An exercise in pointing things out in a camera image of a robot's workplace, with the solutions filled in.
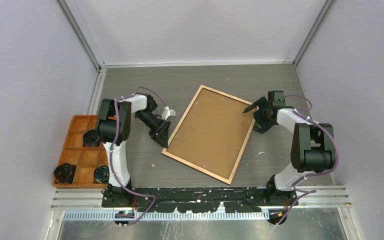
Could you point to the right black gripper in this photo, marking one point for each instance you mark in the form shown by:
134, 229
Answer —
262, 126

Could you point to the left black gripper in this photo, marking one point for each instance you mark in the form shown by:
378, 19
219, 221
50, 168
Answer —
161, 136

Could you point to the brown backing board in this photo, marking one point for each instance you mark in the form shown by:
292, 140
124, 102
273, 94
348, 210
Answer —
210, 132

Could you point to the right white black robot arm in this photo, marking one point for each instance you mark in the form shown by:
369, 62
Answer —
313, 149

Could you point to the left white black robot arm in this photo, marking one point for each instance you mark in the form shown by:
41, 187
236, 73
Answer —
113, 127

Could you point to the black yellow-green coiled bundle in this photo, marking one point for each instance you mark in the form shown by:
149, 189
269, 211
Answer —
101, 174

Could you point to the orange compartment tray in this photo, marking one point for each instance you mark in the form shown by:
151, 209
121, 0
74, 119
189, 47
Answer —
85, 159

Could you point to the black orange coiled bundle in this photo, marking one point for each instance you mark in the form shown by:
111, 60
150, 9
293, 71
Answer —
64, 173

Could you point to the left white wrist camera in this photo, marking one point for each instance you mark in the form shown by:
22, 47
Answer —
167, 112

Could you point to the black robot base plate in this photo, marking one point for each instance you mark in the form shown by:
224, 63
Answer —
248, 199

